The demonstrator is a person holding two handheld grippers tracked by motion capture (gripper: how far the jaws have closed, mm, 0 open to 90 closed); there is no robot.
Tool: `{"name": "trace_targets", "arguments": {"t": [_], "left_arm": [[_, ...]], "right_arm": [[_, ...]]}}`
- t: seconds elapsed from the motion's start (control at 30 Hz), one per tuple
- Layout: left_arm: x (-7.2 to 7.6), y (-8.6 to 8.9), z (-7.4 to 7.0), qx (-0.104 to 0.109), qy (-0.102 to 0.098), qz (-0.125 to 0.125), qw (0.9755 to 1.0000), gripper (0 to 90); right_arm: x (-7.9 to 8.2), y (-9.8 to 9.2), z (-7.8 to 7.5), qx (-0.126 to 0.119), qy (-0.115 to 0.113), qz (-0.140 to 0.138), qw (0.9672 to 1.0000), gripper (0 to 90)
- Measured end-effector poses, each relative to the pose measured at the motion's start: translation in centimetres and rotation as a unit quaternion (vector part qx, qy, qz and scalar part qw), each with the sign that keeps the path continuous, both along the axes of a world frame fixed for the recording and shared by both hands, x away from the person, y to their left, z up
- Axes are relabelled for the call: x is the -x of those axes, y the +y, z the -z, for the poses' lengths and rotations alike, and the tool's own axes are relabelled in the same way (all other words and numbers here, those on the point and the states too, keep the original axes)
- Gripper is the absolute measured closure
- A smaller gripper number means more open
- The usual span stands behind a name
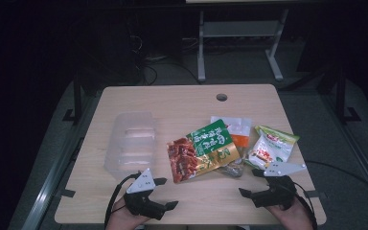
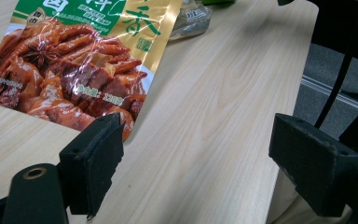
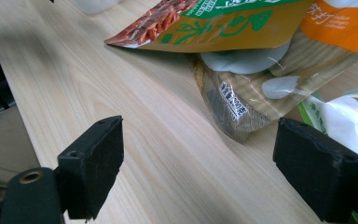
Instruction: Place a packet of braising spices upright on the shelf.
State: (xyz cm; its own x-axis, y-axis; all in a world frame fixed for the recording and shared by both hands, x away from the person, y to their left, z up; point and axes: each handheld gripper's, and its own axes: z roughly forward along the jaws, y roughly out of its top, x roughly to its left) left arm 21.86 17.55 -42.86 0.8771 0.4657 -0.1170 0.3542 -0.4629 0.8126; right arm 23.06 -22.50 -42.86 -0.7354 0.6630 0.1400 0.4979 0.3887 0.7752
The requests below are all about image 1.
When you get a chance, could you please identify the black metal stand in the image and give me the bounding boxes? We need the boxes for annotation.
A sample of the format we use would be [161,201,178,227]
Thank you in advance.
[334,65,362,125]

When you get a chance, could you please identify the white metal desk frame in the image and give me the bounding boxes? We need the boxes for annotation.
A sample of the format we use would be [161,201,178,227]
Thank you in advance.
[196,8,290,82]

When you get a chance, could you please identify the person's left hand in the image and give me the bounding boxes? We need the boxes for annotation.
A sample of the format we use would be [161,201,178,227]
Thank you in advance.
[105,196,151,230]

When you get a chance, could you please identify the clear plastic container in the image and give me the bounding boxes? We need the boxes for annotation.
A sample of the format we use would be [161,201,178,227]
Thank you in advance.
[103,110,157,180]

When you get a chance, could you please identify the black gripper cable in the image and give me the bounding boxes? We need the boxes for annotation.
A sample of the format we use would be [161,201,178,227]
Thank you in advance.
[291,181,319,230]
[103,172,142,228]

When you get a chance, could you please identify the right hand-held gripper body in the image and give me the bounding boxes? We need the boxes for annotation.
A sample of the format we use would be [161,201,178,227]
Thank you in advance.
[251,161,308,211]

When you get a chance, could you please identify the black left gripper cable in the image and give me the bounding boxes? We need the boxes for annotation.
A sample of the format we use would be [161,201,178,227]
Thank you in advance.
[103,172,142,228]

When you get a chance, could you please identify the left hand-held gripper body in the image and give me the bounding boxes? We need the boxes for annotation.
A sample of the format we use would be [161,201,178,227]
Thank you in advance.
[123,168,168,221]

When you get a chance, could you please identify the white and green snack packet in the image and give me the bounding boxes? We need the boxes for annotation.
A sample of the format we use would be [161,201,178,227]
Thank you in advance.
[243,125,301,171]

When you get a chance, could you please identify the person's right hand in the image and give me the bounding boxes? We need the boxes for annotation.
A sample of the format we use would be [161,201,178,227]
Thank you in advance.
[265,196,314,230]

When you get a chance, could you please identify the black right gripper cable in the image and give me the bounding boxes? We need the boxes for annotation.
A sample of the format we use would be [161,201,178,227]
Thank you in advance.
[291,181,319,230]

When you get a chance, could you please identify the grey aluminium rail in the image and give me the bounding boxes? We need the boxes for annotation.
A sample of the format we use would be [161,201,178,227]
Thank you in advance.
[20,135,85,230]
[320,94,368,209]

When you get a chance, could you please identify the tangled black floor cables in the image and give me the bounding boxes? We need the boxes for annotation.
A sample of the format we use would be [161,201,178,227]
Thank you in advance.
[128,33,203,86]

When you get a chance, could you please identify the black floor cable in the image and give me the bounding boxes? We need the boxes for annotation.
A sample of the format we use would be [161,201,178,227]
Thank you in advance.
[305,159,368,201]

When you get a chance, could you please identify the green and red snack packet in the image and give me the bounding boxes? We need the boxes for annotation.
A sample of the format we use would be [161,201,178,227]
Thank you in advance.
[166,119,242,184]

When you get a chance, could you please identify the white and orange snack packet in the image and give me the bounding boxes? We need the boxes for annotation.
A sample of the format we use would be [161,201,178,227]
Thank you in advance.
[210,115,253,178]

